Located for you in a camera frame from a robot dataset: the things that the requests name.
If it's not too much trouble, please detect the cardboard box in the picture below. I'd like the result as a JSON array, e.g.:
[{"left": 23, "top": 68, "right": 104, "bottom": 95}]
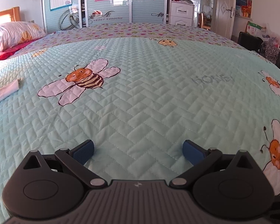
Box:
[{"left": 246, "top": 21, "right": 268, "bottom": 37}]

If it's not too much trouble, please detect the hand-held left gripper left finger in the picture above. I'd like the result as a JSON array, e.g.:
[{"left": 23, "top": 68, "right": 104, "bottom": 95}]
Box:
[{"left": 23, "top": 139, "right": 108, "bottom": 189}]

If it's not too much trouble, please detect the blue sliding door wardrobe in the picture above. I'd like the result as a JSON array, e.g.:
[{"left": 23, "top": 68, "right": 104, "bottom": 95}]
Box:
[{"left": 42, "top": 0, "right": 172, "bottom": 34}]

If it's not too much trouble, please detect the wooden chair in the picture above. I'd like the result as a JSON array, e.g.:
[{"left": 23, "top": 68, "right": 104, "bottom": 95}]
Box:
[{"left": 198, "top": 12, "right": 211, "bottom": 30}]

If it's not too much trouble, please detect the white drawer cabinet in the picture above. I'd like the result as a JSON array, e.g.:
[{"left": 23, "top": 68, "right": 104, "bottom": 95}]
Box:
[{"left": 169, "top": 1, "right": 196, "bottom": 27}]

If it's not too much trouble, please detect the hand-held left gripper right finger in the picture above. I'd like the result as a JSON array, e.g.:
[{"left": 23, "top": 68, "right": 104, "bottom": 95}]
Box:
[{"left": 169, "top": 139, "right": 255, "bottom": 189}]

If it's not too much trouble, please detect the floral pillow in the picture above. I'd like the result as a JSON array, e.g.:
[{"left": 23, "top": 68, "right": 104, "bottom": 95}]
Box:
[{"left": 0, "top": 21, "right": 47, "bottom": 52}]

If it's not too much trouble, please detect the cream room door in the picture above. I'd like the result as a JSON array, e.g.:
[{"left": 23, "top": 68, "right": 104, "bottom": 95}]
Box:
[{"left": 211, "top": 0, "right": 238, "bottom": 40}]

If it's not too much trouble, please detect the dark patterned backpack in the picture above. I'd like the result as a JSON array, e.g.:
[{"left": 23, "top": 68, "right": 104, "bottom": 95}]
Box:
[{"left": 259, "top": 41, "right": 280, "bottom": 64}]

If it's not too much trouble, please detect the wooden headboard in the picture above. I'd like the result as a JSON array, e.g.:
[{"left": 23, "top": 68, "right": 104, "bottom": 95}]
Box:
[{"left": 0, "top": 7, "right": 20, "bottom": 23}]

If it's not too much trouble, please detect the quilted bee print bedspread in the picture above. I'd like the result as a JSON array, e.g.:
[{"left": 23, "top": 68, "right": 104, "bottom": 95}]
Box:
[{"left": 0, "top": 22, "right": 280, "bottom": 224}]

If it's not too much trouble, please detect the black chair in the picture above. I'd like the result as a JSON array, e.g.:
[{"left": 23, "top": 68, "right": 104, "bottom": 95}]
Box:
[{"left": 237, "top": 31, "right": 265, "bottom": 52}]

